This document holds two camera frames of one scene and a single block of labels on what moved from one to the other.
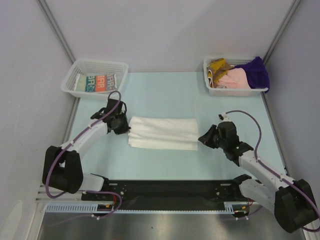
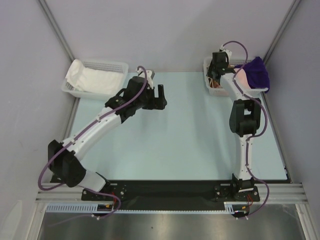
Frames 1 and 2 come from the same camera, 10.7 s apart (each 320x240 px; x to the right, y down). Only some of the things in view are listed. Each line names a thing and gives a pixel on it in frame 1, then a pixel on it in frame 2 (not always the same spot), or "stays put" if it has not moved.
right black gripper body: (212, 139) -> (215, 74)
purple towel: (257, 73) stays put
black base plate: (166, 195) stays put
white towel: (170, 133) -> (94, 80)
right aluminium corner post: (294, 6) stays put
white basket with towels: (235, 76) stays put
